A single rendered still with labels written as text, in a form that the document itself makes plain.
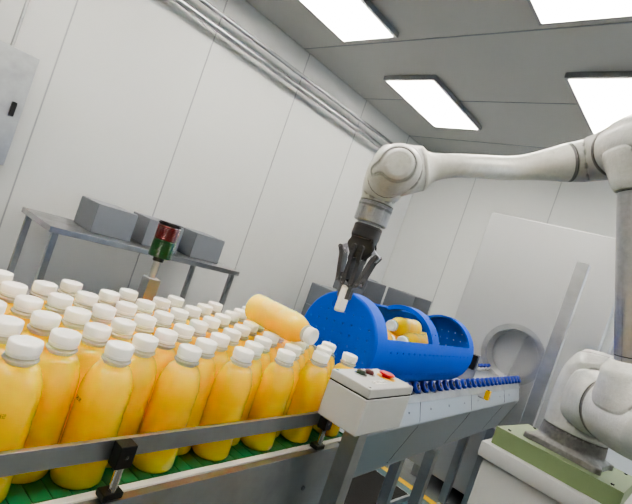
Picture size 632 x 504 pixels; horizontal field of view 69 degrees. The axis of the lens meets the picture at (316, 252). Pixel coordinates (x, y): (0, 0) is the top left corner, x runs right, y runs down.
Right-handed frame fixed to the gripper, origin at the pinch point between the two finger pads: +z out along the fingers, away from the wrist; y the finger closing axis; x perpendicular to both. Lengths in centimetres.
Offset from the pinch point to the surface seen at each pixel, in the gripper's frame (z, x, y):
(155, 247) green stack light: 4, 29, 44
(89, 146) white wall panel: -30, -71, 335
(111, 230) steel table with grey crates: 26, -74, 260
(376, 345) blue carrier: 10.1, -17.2, -4.6
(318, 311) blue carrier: 8.2, -16.9, 18.1
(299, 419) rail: 25.8, 18.2, -11.7
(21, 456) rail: 26, 72, -12
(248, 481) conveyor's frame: 36.1, 30.7, -13.8
